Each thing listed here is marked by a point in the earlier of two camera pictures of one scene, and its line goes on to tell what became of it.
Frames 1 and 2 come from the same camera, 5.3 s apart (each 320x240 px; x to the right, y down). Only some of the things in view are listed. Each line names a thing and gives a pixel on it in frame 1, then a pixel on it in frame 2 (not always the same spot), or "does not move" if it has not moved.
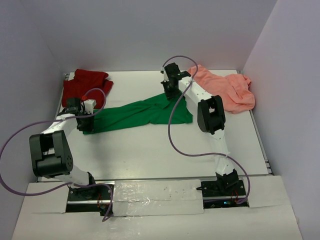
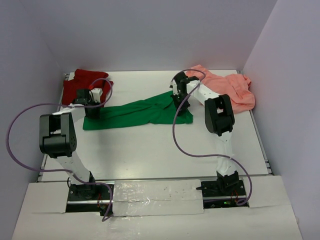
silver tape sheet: [157, 197] does not move
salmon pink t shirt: [233, 89] does not move
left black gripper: [89, 128] → [97, 115]
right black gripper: [169, 95] → [177, 105]
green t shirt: [173, 110] does not move
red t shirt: [84, 80] does not move
